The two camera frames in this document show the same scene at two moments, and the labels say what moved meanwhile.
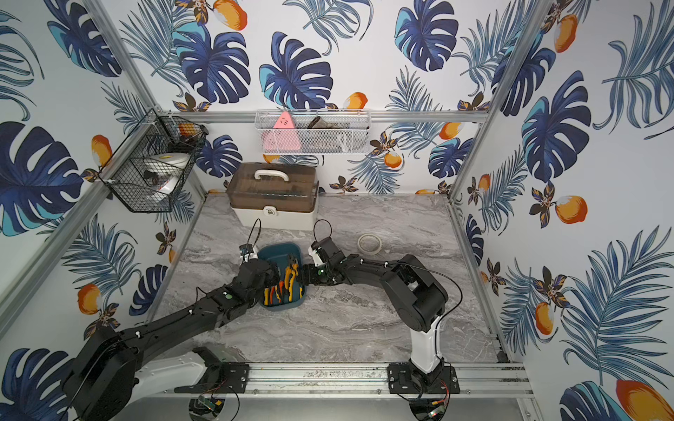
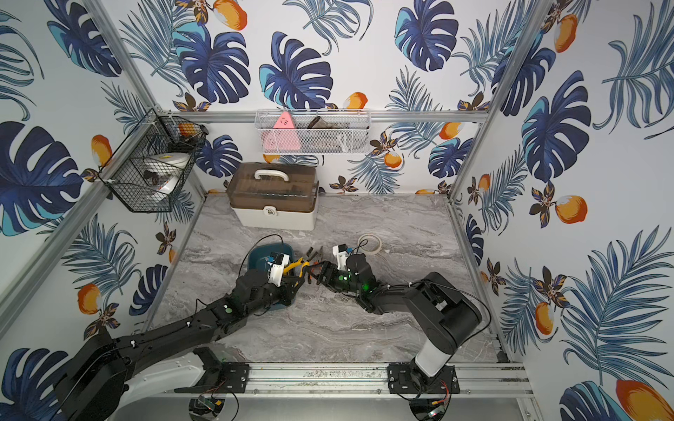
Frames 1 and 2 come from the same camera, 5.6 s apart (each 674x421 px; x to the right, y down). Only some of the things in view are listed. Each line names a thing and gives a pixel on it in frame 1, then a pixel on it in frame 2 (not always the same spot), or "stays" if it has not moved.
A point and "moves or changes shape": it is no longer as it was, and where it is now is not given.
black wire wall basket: [154, 161] stays
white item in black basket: [162, 170] stays
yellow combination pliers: [290, 277] moves or changes shape
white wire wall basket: [314, 131] stays
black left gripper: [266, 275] -> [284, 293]
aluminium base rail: [340, 380] stays
